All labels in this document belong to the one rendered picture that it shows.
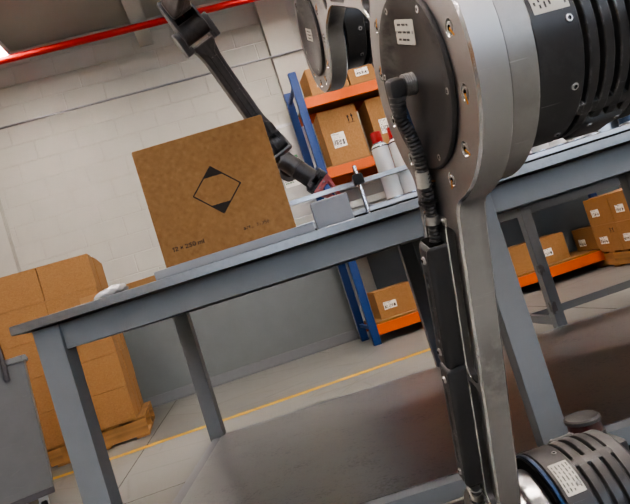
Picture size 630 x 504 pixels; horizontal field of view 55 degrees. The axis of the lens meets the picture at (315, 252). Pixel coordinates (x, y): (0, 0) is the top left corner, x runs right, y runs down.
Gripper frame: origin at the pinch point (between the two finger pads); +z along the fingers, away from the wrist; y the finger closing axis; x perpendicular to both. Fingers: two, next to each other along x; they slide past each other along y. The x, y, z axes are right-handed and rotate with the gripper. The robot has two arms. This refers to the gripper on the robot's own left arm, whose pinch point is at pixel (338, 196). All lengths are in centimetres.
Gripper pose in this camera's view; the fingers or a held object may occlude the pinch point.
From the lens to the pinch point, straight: 177.2
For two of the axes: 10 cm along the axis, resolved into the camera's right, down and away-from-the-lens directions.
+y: -0.1, 0.3, 10.0
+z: 8.3, 5.5, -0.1
